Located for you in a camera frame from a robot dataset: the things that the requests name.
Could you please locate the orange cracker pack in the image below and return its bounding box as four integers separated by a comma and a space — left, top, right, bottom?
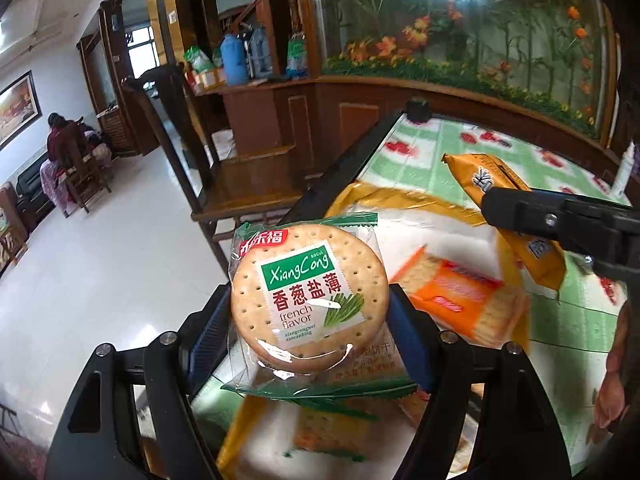
392, 247, 529, 348

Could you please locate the yellow snack packet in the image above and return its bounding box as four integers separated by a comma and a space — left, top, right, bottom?
442, 154, 566, 292

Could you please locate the round french flavor cracker pack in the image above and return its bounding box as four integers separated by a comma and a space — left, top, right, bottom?
224, 211, 416, 402

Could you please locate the green square cracker pack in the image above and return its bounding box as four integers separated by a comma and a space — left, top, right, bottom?
292, 403, 378, 462

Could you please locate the person's right hand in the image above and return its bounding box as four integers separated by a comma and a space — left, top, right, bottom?
588, 301, 630, 443

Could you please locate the white spray bottle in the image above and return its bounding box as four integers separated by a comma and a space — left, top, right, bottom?
611, 141, 636, 198

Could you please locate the yellow white tray box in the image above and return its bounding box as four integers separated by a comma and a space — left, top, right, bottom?
217, 179, 566, 480

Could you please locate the dark wooden chair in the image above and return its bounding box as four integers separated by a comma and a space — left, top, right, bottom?
120, 63, 306, 270

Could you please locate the small black cup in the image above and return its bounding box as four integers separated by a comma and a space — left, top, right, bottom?
404, 96, 432, 125

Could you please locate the flower painted glass screen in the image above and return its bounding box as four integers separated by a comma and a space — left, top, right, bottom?
314, 0, 613, 139

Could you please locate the seated person in red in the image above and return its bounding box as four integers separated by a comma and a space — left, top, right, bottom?
39, 112, 113, 218

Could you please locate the green bag on cabinet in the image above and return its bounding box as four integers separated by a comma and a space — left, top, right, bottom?
183, 46, 215, 74

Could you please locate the green water bottle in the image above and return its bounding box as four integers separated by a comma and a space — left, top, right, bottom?
286, 32, 308, 78

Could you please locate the blue thermos jug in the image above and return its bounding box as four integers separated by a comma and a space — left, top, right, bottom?
220, 34, 248, 86

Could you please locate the grey thermos jug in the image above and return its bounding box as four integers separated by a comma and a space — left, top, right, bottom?
248, 25, 272, 79

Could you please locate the framed wall painting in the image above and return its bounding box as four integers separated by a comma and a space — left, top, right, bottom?
0, 70, 42, 148

